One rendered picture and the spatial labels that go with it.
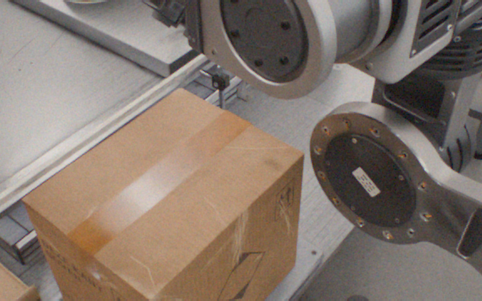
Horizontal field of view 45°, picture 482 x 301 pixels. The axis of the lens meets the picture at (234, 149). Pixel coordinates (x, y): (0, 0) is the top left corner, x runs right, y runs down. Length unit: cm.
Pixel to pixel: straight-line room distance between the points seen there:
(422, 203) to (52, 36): 118
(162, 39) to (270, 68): 104
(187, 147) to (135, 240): 17
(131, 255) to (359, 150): 31
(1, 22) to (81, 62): 33
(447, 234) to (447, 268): 141
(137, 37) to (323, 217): 68
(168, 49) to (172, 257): 83
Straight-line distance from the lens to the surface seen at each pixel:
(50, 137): 134
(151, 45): 147
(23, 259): 111
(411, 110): 76
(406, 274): 210
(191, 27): 51
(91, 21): 160
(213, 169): 79
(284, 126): 129
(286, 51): 43
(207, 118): 87
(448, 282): 212
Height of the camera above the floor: 169
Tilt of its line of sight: 44 degrees down
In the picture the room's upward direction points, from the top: 2 degrees counter-clockwise
